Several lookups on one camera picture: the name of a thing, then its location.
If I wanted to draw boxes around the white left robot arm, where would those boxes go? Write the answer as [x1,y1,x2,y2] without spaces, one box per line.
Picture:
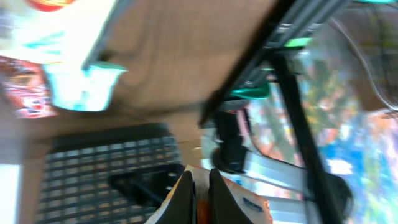
[201,111,354,223]

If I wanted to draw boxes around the orange Top chocolate bar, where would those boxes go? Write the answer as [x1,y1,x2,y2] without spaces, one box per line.
[1,56,57,119]

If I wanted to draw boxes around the teal wet wipes pack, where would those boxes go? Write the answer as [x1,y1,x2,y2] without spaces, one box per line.
[44,61,127,112]

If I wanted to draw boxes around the grey plastic basket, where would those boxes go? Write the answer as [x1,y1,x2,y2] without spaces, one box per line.
[35,123,183,223]

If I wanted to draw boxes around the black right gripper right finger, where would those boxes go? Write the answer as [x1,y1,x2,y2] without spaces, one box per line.
[208,169,252,224]

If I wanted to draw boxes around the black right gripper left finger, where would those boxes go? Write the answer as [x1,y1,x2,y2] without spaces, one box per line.
[156,171,197,224]

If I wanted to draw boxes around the small orange packet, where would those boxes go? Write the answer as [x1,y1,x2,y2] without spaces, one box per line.
[146,165,273,224]

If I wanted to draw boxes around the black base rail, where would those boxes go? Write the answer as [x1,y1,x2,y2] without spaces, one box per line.
[198,0,351,128]

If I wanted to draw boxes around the yellow wiper bag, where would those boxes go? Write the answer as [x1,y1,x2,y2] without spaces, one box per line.
[1,0,118,67]

